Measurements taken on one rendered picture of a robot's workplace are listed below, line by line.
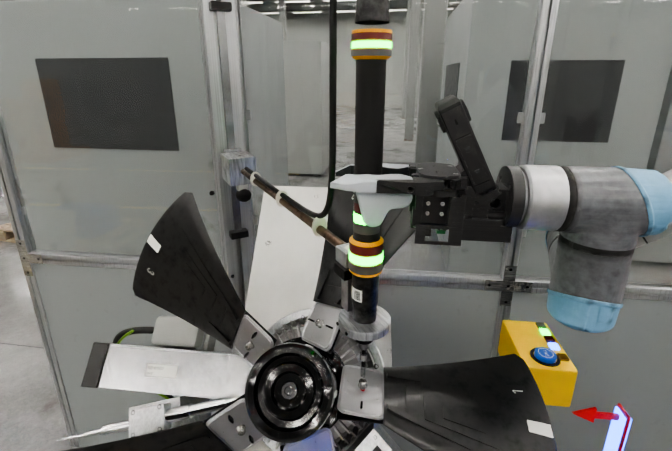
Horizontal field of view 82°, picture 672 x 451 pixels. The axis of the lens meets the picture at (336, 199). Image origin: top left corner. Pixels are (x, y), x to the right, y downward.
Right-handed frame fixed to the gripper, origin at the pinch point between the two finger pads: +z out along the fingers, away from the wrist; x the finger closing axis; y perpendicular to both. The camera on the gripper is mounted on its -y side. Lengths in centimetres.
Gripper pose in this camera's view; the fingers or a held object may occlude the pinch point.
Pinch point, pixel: (343, 173)
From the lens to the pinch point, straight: 46.7
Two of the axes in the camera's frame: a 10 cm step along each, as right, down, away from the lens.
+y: -0.1, 9.5, 3.0
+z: -9.9, -0.4, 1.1
